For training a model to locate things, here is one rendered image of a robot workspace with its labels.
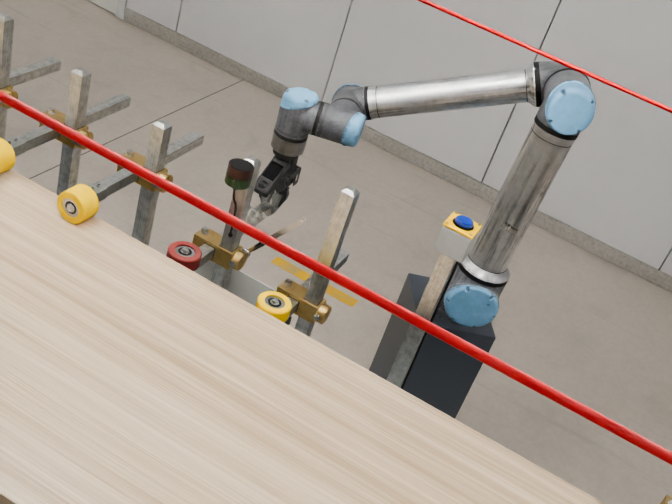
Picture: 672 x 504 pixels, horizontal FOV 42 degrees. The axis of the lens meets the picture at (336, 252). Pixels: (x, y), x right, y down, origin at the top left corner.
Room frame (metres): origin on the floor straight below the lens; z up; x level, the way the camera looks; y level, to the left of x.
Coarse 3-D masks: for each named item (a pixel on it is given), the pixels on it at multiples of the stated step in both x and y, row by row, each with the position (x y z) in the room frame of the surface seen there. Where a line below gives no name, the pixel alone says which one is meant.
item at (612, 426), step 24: (0, 96) 0.62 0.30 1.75; (48, 120) 0.60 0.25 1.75; (96, 144) 0.59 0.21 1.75; (144, 168) 0.58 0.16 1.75; (216, 216) 0.56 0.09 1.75; (264, 240) 0.54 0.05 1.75; (312, 264) 0.53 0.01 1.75; (360, 288) 0.52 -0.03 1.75; (408, 312) 0.51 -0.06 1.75; (456, 336) 0.51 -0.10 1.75; (480, 360) 0.49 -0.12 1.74; (528, 384) 0.48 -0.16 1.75; (576, 408) 0.47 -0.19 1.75; (624, 432) 0.47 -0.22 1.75
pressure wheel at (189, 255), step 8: (168, 248) 1.64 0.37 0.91; (176, 248) 1.65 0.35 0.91; (184, 248) 1.65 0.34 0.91; (192, 248) 1.67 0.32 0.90; (168, 256) 1.62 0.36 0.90; (176, 256) 1.62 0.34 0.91; (184, 256) 1.63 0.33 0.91; (192, 256) 1.64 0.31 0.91; (200, 256) 1.65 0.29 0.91; (184, 264) 1.61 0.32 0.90; (192, 264) 1.62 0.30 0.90
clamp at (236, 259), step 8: (200, 232) 1.79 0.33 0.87; (216, 232) 1.81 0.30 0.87; (200, 240) 1.77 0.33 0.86; (208, 240) 1.77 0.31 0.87; (216, 240) 1.78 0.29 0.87; (216, 248) 1.76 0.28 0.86; (224, 248) 1.76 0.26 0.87; (240, 248) 1.78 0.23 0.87; (216, 256) 1.76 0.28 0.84; (224, 256) 1.75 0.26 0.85; (232, 256) 1.75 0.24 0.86; (240, 256) 1.75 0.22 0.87; (224, 264) 1.75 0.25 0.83; (232, 264) 1.74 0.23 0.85; (240, 264) 1.76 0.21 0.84
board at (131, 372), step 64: (0, 192) 1.64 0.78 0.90; (0, 256) 1.42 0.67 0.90; (64, 256) 1.49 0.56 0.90; (128, 256) 1.57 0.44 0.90; (0, 320) 1.24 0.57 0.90; (64, 320) 1.30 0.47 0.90; (128, 320) 1.36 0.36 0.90; (192, 320) 1.43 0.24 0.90; (256, 320) 1.50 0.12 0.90; (0, 384) 1.09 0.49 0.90; (64, 384) 1.14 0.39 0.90; (128, 384) 1.19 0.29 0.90; (192, 384) 1.25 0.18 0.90; (256, 384) 1.31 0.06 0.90; (320, 384) 1.37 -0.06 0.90; (384, 384) 1.44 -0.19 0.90; (0, 448) 0.96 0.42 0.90; (64, 448) 1.00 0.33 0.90; (128, 448) 1.05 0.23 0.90; (192, 448) 1.09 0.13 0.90; (256, 448) 1.14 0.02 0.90; (320, 448) 1.20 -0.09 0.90; (384, 448) 1.25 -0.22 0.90; (448, 448) 1.31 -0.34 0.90
